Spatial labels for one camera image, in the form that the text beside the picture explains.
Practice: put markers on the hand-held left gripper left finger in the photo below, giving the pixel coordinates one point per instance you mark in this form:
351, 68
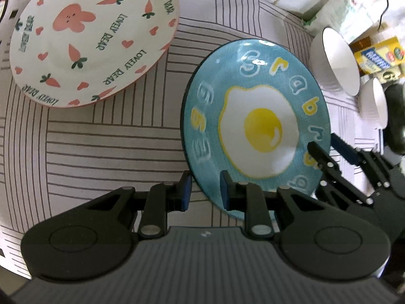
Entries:
185, 193

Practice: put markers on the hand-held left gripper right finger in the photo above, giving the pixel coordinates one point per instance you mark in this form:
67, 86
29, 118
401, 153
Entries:
225, 193

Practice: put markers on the blue fried egg plate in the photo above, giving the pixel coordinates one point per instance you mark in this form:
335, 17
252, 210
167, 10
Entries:
256, 126

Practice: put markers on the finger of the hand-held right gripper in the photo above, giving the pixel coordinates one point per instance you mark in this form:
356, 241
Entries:
345, 150
327, 164

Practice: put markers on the white rabbit carrot plate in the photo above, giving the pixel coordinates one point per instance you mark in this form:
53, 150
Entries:
95, 38

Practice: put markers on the white bowl black rim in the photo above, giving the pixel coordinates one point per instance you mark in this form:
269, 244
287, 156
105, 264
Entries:
373, 104
337, 60

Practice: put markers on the striped white tablecloth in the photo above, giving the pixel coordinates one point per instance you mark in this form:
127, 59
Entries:
95, 152

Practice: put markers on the white plastic bag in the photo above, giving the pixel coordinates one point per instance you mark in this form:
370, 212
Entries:
341, 12

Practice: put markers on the yellow label oil bottle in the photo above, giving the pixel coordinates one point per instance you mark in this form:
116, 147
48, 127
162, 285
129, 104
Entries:
378, 57

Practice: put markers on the brown liquid bottle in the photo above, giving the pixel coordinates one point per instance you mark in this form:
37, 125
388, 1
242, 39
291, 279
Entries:
360, 42

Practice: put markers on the dark wok with lid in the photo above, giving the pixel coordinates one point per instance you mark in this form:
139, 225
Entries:
397, 117

